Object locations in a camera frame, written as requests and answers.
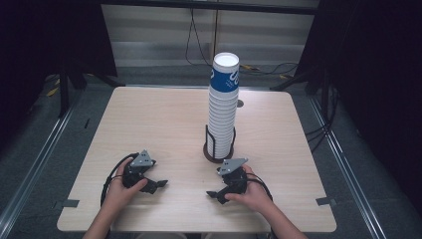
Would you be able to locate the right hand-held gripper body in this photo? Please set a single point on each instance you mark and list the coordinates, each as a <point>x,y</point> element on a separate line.
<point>232,166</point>

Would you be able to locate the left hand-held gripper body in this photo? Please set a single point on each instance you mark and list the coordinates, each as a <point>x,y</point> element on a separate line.
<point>142,159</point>

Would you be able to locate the stack of white paper cups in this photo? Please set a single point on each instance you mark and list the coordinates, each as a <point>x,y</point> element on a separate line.
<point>223,109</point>

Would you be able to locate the person's right hand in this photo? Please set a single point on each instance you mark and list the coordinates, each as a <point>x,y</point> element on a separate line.
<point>252,197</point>

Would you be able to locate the person's left hand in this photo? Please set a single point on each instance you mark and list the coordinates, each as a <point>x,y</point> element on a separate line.
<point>119,194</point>

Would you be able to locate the grey tape strip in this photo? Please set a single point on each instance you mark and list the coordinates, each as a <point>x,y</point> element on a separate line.
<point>325,201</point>
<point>70,203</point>

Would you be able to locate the black metal stand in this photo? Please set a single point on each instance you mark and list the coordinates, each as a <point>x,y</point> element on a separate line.
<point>298,79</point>
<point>63,93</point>

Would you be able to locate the yellow floor tape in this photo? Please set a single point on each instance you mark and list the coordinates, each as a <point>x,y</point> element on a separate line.
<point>52,92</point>

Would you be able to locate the black curtain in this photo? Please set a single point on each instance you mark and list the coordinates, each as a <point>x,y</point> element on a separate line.
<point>40,40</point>
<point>375,66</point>

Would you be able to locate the black crossbar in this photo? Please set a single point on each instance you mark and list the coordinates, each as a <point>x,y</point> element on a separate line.
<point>205,5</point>

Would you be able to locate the metal floor rail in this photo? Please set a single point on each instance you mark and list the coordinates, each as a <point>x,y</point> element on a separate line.
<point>31,169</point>
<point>346,166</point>

